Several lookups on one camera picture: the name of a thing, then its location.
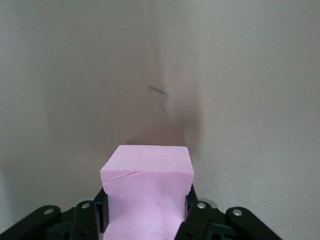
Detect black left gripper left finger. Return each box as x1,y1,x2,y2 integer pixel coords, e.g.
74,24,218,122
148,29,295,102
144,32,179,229
0,186,110,240

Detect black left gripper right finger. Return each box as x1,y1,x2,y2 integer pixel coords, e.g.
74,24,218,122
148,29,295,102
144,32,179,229
174,186,285,240

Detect pink foam cube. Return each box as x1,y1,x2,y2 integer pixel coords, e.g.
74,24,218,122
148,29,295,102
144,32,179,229
99,144,195,240

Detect brown table mat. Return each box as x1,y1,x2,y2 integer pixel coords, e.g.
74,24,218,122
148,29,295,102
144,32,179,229
0,0,320,240

